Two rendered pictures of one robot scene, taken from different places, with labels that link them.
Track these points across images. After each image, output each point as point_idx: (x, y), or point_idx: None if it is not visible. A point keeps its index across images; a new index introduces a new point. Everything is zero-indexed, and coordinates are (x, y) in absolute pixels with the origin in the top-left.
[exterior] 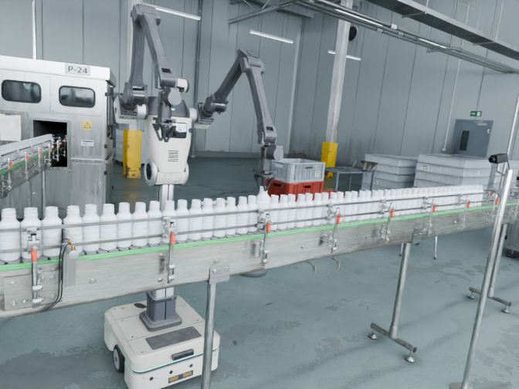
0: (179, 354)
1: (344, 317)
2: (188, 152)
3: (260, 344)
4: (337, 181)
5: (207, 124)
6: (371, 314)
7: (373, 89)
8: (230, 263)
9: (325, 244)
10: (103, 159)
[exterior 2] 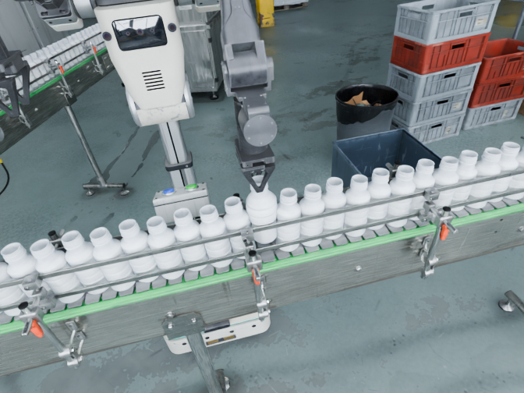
0: (210, 327)
1: (469, 261)
2: (180, 68)
3: (335, 293)
4: (522, 17)
5: (214, 3)
6: (515, 260)
7: None
8: (202, 312)
9: (413, 256)
10: (205, 23)
